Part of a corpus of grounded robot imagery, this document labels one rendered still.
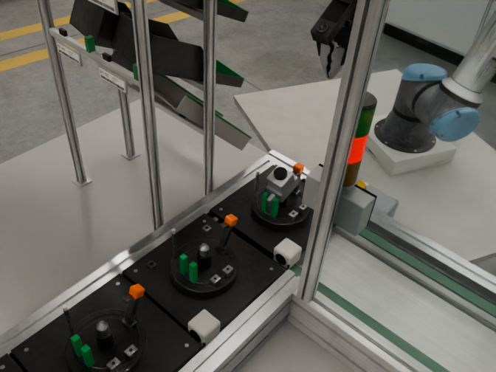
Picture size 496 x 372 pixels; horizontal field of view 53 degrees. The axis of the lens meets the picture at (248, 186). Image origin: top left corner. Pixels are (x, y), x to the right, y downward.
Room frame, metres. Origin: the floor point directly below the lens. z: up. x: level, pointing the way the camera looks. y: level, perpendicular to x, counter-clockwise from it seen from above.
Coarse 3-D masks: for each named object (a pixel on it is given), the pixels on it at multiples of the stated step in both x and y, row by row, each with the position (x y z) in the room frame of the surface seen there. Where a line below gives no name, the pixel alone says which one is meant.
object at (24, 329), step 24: (264, 168) 1.01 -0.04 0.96; (216, 192) 0.91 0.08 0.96; (192, 216) 0.82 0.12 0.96; (144, 240) 0.73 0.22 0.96; (120, 264) 0.67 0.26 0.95; (72, 288) 0.59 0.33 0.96; (96, 288) 0.60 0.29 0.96; (288, 288) 0.63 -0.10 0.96; (48, 312) 0.53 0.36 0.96; (264, 312) 0.57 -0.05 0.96; (288, 312) 0.62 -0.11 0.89; (0, 336) 0.47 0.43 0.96; (24, 336) 0.48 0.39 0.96; (216, 336) 0.51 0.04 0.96; (240, 336) 0.51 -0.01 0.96; (264, 336) 0.56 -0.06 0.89; (192, 360) 0.46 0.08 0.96; (216, 360) 0.46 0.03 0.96; (240, 360) 0.50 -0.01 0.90
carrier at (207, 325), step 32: (192, 224) 0.78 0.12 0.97; (160, 256) 0.68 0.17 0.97; (192, 256) 0.67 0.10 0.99; (224, 256) 0.68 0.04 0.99; (256, 256) 0.70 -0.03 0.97; (160, 288) 0.60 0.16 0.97; (192, 288) 0.59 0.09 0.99; (224, 288) 0.60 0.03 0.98; (256, 288) 0.62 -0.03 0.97; (192, 320) 0.52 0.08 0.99; (224, 320) 0.54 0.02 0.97
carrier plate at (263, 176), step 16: (240, 192) 0.90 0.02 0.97; (224, 208) 0.84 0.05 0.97; (240, 208) 0.85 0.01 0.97; (240, 224) 0.79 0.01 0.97; (256, 224) 0.80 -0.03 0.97; (304, 224) 0.81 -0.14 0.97; (256, 240) 0.75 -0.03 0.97; (272, 240) 0.75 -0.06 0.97; (304, 240) 0.76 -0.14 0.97; (272, 256) 0.71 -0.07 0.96
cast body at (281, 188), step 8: (280, 168) 0.84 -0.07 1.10; (272, 176) 0.83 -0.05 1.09; (280, 176) 0.82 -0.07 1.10; (288, 176) 0.83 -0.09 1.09; (296, 176) 0.86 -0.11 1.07; (272, 184) 0.82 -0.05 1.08; (280, 184) 0.81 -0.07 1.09; (288, 184) 0.83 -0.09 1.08; (296, 184) 0.85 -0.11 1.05; (272, 192) 0.82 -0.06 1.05; (280, 192) 0.81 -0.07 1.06; (288, 192) 0.83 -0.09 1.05; (280, 200) 0.82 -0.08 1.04
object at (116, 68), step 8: (128, 0) 0.82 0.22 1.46; (160, 0) 1.03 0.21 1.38; (168, 0) 1.01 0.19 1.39; (176, 8) 1.00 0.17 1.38; (184, 8) 0.98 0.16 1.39; (192, 8) 0.97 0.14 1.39; (200, 16) 0.96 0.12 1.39; (56, 32) 0.99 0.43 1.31; (64, 40) 0.97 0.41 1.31; (72, 40) 0.96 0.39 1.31; (80, 48) 0.93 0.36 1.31; (88, 56) 0.92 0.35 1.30; (96, 56) 0.90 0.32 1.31; (104, 64) 0.88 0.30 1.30; (112, 64) 0.87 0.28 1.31; (120, 72) 0.85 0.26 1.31; (128, 72) 0.84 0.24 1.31; (136, 80) 0.82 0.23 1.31; (192, 80) 0.97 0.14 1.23; (200, 88) 0.96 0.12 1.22
